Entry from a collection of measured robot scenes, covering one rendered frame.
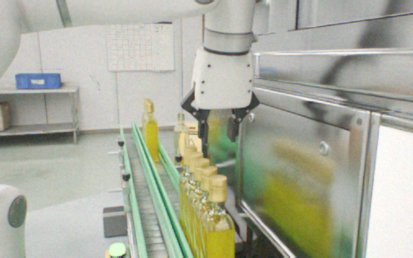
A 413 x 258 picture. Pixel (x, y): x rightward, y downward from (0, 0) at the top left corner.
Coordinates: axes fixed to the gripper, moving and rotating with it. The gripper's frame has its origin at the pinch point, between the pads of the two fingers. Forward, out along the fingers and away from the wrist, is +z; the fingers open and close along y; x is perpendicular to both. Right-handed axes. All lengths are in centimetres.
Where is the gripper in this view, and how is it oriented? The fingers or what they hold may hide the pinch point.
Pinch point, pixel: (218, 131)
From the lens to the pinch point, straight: 63.9
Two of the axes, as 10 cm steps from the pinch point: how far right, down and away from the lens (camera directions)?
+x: 2.6, 4.6, -8.5
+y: -9.6, 0.6, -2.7
